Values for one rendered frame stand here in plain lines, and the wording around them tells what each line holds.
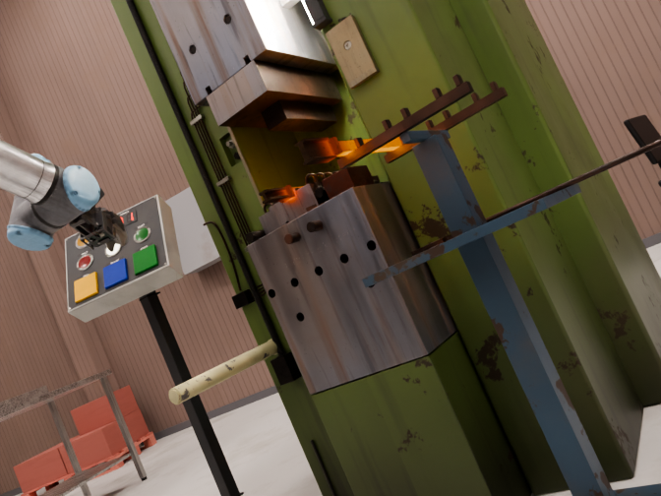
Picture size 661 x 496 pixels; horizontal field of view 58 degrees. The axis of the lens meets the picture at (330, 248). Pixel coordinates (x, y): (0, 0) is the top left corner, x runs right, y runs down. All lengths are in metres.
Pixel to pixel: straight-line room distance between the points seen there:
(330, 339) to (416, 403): 0.27
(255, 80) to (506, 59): 0.79
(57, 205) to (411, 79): 0.91
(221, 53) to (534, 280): 1.04
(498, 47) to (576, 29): 3.67
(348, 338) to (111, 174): 5.96
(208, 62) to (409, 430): 1.15
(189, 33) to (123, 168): 5.39
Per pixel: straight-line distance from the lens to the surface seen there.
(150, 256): 1.79
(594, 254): 1.96
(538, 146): 1.96
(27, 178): 1.28
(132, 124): 7.13
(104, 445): 6.57
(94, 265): 1.91
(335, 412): 1.64
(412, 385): 1.50
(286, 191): 1.61
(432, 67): 1.60
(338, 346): 1.56
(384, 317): 1.48
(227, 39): 1.76
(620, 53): 5.62
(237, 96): 1.73
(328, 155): 1.17
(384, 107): 1.64
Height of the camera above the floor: 0.69
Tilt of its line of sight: 4 degrees up
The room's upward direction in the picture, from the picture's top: 24 degrees counter-clockwise
